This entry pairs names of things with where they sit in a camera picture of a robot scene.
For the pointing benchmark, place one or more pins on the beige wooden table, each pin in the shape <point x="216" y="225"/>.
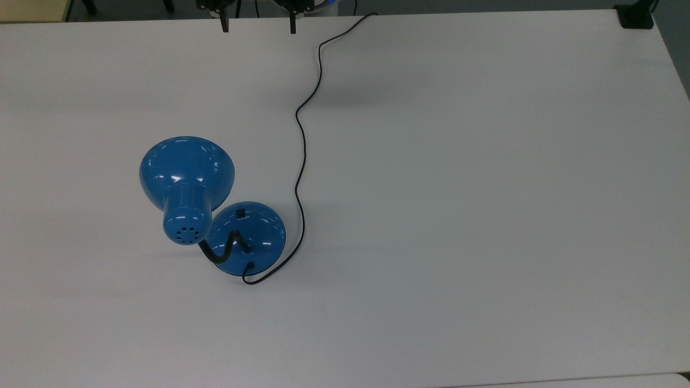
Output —
<point x="32" y="9"/>

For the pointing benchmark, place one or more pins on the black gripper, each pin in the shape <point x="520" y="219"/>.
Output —
<point x="215" y="4"/>

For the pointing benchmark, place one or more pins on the black chair leg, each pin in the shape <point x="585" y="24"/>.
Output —
<point x="89" y="6"/>
<point x="168" y="5"/>

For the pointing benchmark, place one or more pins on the black table clamp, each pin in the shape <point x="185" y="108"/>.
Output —
<point x="636" y="16"/>

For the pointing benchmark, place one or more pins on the blue gooseneck desk lamp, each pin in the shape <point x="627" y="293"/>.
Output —
<point x="186" y="167"/>

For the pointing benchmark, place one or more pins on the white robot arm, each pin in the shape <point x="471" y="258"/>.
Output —
<point x="329" y="2"/>

